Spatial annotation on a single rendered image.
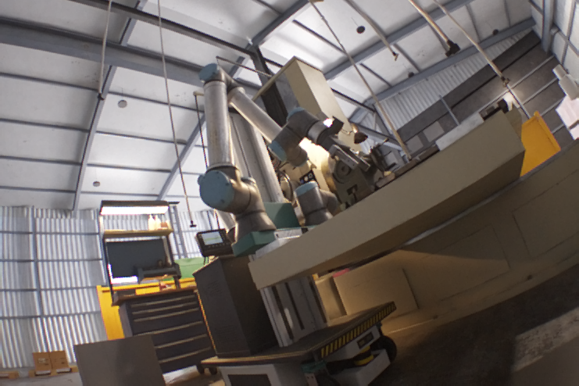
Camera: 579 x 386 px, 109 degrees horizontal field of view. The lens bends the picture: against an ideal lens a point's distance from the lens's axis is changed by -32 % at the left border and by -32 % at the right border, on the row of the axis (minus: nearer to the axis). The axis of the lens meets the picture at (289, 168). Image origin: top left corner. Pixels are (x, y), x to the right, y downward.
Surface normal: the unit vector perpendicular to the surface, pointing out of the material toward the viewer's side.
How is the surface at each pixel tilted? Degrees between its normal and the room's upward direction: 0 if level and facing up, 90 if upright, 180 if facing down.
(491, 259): 90
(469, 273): 90
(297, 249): 90
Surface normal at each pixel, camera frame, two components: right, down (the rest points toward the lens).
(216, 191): -0.35, -0.19
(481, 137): -0.68, -0.07
